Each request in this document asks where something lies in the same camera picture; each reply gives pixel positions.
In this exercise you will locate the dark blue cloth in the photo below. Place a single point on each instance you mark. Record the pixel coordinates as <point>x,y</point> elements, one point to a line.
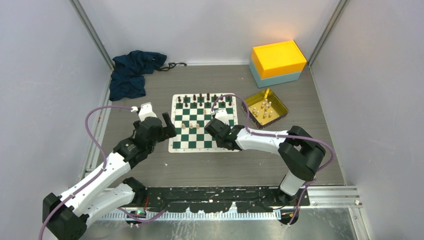
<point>127,78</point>

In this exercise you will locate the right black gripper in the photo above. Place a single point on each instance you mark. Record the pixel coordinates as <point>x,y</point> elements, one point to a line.
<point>218,143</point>

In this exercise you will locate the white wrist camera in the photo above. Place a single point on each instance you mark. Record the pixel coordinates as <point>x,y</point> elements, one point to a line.
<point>223,116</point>
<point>144,111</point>

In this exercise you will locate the yellow box lid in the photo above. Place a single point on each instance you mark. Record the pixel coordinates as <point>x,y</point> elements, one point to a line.
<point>277,59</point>

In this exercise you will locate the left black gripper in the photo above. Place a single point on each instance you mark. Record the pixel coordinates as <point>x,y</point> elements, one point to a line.
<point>168,131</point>

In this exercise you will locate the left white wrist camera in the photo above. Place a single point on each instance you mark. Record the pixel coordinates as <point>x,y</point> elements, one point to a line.
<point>144,111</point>

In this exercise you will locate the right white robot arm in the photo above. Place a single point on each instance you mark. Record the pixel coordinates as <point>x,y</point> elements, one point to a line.
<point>299,152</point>

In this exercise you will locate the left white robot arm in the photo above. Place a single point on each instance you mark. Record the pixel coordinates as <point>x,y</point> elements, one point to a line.
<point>68,215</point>

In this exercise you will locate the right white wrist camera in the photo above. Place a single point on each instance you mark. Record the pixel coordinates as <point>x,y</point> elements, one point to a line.
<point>223,116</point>

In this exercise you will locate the aluminium front rail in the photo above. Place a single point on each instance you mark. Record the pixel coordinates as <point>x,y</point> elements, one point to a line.
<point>231,215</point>

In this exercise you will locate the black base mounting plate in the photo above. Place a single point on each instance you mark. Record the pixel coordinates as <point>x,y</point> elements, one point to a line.
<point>247,199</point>

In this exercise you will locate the light blue box base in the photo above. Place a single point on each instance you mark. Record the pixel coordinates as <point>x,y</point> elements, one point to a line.
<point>275,80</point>

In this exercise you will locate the green white chess board mat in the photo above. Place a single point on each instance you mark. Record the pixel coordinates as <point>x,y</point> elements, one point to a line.
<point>188,109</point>

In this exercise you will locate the gold metal tin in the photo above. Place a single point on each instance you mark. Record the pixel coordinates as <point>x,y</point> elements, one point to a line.
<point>265,106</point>

